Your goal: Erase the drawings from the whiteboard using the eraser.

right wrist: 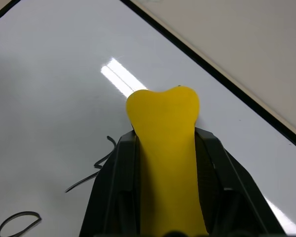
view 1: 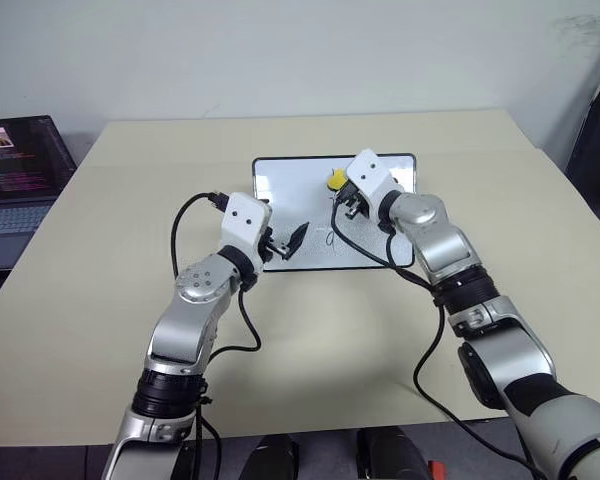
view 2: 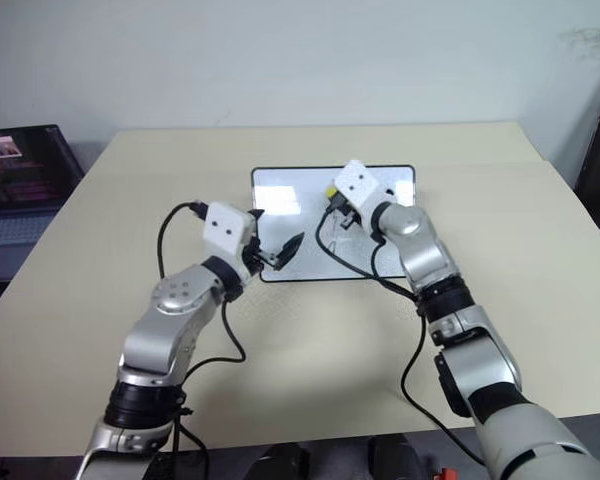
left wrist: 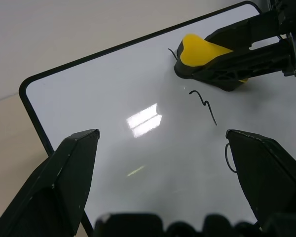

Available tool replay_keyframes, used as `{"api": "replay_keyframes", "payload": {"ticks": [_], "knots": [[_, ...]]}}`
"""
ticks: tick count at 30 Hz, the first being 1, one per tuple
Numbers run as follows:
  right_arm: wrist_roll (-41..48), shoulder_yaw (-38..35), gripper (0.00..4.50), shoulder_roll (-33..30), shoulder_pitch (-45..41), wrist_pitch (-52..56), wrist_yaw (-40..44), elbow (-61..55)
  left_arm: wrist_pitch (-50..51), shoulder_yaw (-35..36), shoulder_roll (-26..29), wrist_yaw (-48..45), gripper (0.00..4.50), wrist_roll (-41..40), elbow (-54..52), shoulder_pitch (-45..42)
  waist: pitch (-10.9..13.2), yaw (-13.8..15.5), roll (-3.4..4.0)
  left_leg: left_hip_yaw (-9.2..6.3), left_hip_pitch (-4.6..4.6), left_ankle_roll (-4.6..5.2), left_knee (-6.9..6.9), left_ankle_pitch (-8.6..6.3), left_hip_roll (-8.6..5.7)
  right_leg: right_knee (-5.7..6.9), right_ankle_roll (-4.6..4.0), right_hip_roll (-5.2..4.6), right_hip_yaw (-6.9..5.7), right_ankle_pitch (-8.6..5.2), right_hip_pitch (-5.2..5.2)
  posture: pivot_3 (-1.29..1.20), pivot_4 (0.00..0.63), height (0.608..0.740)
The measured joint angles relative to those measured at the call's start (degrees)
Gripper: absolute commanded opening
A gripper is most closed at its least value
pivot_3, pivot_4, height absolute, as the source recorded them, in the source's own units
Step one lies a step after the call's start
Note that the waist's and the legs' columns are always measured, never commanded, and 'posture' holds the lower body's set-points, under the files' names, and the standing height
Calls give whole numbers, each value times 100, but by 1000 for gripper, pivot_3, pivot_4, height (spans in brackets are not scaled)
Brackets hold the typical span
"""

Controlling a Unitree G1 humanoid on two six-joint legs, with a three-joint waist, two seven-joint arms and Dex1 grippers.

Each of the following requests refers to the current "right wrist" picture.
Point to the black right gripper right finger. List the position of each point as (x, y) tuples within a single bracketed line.
[(227, 192)]

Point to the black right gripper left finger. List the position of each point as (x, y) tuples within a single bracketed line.
[(113, 187)]

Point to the yellow eraser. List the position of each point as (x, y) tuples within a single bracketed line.
[(167, 148)]

